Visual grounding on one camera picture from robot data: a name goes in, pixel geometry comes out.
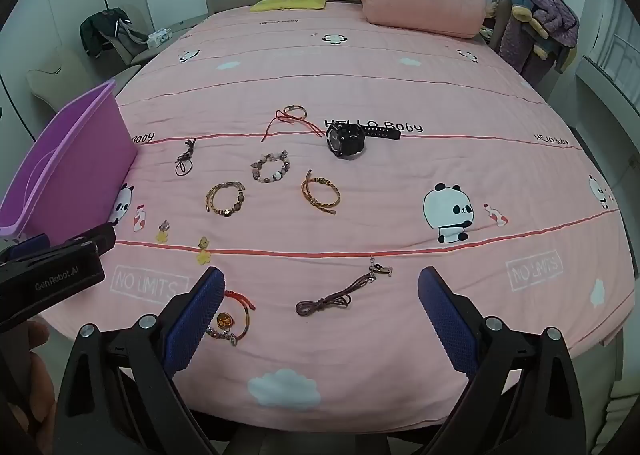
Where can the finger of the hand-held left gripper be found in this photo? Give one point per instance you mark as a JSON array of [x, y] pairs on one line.
[[97, 237], [27, 244]]

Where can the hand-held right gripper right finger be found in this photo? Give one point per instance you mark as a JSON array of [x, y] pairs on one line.
[[447, 320]]

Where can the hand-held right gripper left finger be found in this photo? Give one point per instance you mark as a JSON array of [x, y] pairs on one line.
[[197, 320]]

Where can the purple plastic bin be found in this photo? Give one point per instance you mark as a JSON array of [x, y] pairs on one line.
[[75, 160]]

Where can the person's left hand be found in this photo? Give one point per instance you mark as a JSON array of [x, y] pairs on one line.
[[37, 375]]

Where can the small yellow flower charm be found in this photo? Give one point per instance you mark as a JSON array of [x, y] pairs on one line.
[[162, 235]]

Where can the beige lounge chair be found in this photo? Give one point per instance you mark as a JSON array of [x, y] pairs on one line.
[[55, 77]]

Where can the dark green jacket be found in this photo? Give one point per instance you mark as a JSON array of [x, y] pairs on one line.
[[100, 30]]

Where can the black wrist watch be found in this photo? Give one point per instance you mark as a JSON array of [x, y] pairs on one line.
[[345, 139]]

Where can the white tissue box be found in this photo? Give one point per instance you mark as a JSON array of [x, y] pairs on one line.
[[160, 37]]

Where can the white wardrobe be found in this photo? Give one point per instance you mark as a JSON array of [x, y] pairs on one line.
[[50, 10]]

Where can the pink printed bed sheet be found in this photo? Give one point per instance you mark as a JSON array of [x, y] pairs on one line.
[[400, 85]]

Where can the purple fleece blanket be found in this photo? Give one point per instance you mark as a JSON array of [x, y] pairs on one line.
[[515, 45]]

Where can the yellow pillow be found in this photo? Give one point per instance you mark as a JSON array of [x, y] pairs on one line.
[[287, 4]]

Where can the folded pink quilt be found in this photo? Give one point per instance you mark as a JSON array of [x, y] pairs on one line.
[[425, 10]]

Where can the blue yellow plush garment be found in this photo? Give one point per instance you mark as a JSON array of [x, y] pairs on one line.
[[530, 20]]

